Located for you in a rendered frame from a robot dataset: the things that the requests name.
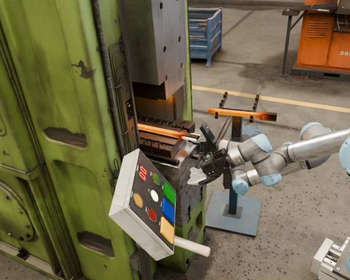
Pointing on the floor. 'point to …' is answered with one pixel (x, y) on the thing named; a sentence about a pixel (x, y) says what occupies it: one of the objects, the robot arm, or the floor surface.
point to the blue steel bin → (205, 33)
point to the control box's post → (144, 263)
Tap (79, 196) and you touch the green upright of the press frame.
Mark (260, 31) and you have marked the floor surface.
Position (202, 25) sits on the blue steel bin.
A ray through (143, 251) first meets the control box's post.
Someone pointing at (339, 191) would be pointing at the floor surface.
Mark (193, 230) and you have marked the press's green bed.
